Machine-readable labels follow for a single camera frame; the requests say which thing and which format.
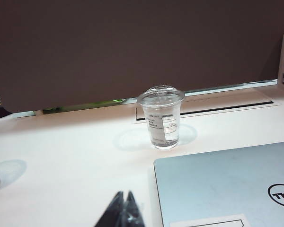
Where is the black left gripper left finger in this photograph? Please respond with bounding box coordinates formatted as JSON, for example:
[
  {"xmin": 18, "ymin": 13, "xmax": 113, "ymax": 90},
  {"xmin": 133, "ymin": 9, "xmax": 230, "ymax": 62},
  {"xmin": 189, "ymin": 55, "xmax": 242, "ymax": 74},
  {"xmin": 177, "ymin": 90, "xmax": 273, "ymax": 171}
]
[{"xmin": 94, "ymin": 190, "xmax": 127, "ymax": 227}]

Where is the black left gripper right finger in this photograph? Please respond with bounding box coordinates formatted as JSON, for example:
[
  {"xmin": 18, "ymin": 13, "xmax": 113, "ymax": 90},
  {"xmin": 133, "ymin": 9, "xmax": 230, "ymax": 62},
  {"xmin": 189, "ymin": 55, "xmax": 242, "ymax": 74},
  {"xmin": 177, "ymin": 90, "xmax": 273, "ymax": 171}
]
[{"xmin": 123, "ymin": 190, "xmax": 146, "ymax": 227}]

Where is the clear plastic cup with lid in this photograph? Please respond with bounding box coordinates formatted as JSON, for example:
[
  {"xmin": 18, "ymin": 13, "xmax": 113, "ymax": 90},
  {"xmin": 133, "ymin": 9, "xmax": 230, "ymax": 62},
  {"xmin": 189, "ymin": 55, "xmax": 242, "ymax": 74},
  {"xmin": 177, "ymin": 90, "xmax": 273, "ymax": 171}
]
[{"xmin": 136, "ymin": 84, "xmax": 186, "ymax": 150}]

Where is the silver Dell laptop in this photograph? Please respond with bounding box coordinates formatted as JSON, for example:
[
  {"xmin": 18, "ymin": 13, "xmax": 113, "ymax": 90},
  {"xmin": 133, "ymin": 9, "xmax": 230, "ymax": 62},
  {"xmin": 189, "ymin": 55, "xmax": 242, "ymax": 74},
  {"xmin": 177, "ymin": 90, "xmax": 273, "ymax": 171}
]
[{"xmin": 153, "ymin": 140, "xmax": 284, "ymax": 227}]

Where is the brown desk partition panel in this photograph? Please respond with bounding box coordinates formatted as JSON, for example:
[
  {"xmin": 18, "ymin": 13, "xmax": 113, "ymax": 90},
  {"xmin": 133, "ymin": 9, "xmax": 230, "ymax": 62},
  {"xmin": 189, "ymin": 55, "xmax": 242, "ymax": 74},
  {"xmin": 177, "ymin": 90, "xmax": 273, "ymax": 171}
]
[{"xmin": 0, "ymin": 0, "xmax": 284, "ymax": 117}]

